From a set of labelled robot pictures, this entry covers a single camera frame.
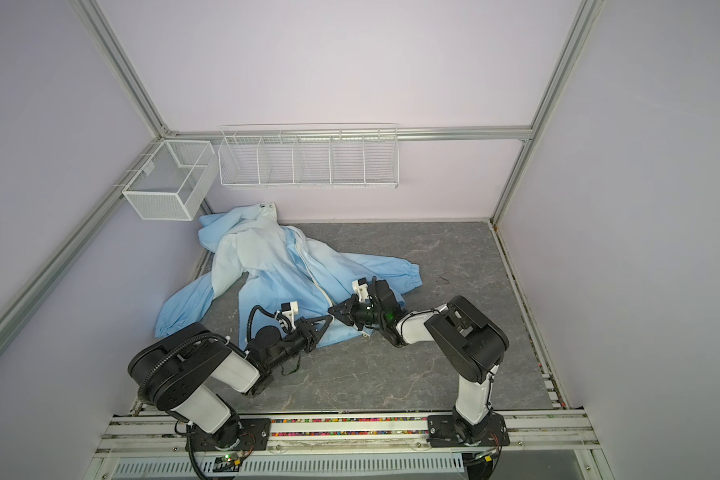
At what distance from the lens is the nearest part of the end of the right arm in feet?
2.36

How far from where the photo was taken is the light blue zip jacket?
92 cm

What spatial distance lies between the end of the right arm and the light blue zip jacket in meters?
0.03
